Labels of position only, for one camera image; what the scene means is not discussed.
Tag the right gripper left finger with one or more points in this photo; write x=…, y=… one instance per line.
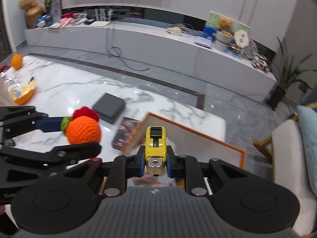
x=139, y=161

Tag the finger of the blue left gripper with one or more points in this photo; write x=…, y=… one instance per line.
x=49, y=124

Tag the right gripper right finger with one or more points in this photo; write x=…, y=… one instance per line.
x=171, y=162

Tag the orange white storage box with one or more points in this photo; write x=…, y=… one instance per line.
x=202, y=136

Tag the yellow tape measure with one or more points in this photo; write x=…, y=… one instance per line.
x=155, y=149

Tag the orange crochet fruit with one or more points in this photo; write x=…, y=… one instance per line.
x=82, y=127

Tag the dark grey square box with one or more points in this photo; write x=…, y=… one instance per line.
x=109, y=107

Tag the dark picture booklet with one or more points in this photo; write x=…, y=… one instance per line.
x=125, y=132

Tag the orange peel pile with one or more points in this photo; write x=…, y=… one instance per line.
x=25, y=93

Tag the white marble tv bench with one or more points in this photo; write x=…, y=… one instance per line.
x=152, y=45

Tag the white armchair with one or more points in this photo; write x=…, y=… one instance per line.
x=284, y=148

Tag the white router with antennas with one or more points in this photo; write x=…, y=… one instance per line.
x=102, y=18

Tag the gold vase dried flowers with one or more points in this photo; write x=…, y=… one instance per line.
x=32, y=10

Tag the white flat device box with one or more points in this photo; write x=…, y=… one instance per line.
x=204, y=42

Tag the teddy bear in basket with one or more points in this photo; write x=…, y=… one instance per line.
x=223, y=36

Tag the black white toy cars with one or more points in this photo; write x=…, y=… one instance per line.
x=260, y=62

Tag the white round paper fan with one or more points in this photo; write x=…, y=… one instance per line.
x=241, y=38

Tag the light blue cushion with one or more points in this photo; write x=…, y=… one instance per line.
x=307, y=123

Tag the potted green plant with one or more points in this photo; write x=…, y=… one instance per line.
x=289, y=72

